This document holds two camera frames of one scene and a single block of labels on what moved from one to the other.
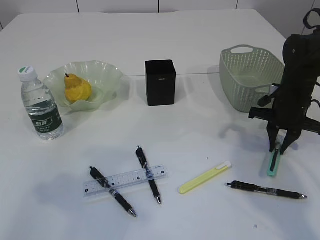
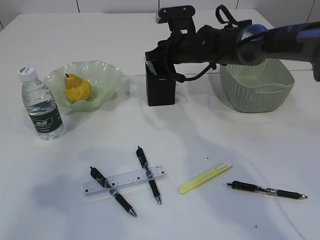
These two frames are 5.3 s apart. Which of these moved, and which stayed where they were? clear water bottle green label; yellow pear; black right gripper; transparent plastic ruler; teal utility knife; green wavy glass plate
Moved: black right gripper; teal utility knife
Stayed: green wavy glass plate; clear water bottle green label; yellow pear; transparent plastic ruler
